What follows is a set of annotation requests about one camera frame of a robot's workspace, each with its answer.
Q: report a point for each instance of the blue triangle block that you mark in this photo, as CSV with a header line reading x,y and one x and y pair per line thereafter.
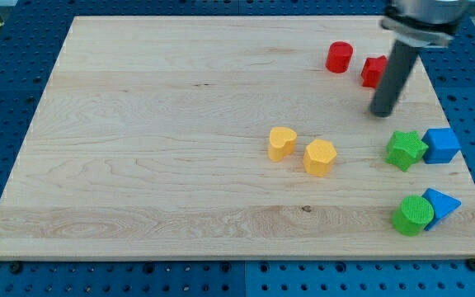
x,y
442,204

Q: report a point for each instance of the yellow heart block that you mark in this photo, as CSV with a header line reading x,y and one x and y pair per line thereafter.
x,y
282,142

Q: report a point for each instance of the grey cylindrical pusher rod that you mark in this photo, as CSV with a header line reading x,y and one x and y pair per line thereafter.
x,y
400,63

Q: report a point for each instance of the light wooden board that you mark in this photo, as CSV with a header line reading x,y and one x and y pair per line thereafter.
x,y
150,143

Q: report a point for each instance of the yellow hexagon block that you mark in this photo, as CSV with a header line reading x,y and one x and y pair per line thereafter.
x,y
319,157

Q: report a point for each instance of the blue cube block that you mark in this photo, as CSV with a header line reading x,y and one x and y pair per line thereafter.
x,y
443,145

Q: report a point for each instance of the green cylinder block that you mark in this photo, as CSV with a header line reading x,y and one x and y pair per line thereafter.
x,y
412,215

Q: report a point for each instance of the red star block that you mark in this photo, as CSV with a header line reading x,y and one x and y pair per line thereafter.
x,y
373,70

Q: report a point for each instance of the green star block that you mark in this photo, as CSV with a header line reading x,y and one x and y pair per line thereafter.
x,y
405,149

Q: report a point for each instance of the red cylinder block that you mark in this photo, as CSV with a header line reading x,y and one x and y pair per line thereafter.
x,y
338,57

